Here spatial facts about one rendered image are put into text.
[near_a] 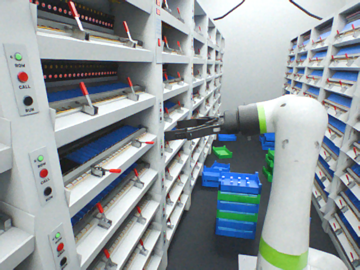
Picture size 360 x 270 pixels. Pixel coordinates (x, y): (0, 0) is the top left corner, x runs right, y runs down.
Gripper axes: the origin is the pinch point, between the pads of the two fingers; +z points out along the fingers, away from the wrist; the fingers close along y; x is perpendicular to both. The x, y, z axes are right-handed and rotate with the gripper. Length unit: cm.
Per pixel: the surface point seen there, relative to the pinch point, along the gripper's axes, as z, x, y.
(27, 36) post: 12.6, 28.6, -32.1
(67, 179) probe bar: 24.5, -4.0, -24.3
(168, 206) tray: 35, -64, 53
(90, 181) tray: 22.6, -7.7, -18.5
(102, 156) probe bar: 24.7, -3.8, -7.6
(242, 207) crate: -10, -83, 78
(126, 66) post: 27.8, 26.4, 30.3
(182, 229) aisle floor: 39, -101, 75
